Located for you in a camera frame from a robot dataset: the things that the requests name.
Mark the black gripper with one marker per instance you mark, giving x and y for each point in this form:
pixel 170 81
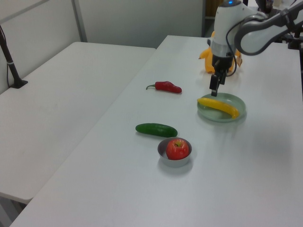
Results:
pixel 221 63

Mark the yellow toy banana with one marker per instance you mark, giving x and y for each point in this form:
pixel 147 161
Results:
pixel 220 105

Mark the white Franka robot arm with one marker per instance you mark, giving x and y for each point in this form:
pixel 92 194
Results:
pixel 251 40

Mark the pale green plastic plate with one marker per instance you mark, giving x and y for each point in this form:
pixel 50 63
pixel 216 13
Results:
pixel 213 116

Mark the orange plush dinosaur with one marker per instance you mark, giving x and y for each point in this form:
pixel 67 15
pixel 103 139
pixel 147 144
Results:
pixel 208 63

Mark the paper tag on plush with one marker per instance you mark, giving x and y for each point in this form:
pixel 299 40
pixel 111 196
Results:
pixel 240 60

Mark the red toy chili pepper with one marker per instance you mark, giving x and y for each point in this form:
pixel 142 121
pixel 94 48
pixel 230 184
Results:
pixel 168 87

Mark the green toy cucumber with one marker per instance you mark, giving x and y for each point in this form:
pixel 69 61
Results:
pixel 156 129

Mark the red toy apple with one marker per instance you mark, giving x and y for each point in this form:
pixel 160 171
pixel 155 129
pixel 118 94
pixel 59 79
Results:
pixel 177 150

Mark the small metal bowl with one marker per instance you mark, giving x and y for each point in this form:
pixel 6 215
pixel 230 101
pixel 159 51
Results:
pixel 175 163

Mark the black pole with base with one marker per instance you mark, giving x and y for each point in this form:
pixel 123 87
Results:
pixel 11 68

